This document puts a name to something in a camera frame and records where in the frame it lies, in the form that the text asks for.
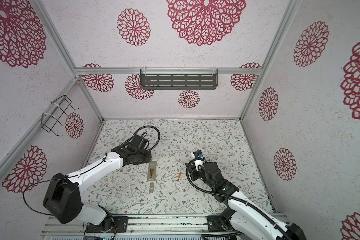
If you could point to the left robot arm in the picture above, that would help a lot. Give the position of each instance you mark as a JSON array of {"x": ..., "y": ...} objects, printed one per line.
[{"x": 63, "y": 198}]

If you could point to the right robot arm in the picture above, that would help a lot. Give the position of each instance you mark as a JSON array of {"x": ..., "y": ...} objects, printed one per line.
[{"x": 241, "y": 216}]

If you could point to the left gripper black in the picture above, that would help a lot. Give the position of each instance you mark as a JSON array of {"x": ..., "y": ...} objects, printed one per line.
[{"x": 148, "y": 158}]

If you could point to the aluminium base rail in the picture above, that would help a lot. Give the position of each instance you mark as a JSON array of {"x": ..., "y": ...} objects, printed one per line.
[{"x": 135, "y": 224}]

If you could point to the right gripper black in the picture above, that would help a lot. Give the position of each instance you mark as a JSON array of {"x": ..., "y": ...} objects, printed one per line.
[{"x": 193, "y": 172}]

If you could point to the white remote control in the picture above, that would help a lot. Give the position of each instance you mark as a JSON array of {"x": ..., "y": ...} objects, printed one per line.
[{"x": 152, "y": 167}]

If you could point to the black wire wall basket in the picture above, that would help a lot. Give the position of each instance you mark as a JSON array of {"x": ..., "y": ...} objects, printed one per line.
[{"x": 51, "y": 118}]

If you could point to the white battery cover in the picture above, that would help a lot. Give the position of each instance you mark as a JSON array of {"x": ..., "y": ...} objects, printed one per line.
[{"x": 152, "y": 185}]

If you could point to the dark grey wall shelf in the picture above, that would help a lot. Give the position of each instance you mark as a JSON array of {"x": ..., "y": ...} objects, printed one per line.
[{"x": 179, "y": 79}]

